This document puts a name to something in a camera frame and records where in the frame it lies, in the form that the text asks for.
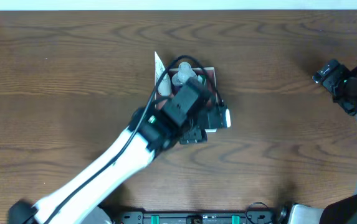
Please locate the white box pink interior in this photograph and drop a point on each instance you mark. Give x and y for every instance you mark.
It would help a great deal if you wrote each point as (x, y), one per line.
(210, 79)

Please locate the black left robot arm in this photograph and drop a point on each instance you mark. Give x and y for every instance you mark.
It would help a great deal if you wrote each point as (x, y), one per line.
(154, 128)

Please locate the green white soap box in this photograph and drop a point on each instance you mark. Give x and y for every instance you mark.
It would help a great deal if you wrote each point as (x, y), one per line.
(202, 79)

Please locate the white Pantene tube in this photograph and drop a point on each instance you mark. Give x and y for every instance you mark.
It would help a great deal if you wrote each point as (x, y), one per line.
(164, 88)

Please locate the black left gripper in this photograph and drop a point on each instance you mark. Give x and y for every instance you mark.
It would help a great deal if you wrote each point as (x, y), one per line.
(193, 135)

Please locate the black mounting rail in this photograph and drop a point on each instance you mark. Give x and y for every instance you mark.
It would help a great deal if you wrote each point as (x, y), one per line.
(252, 216)

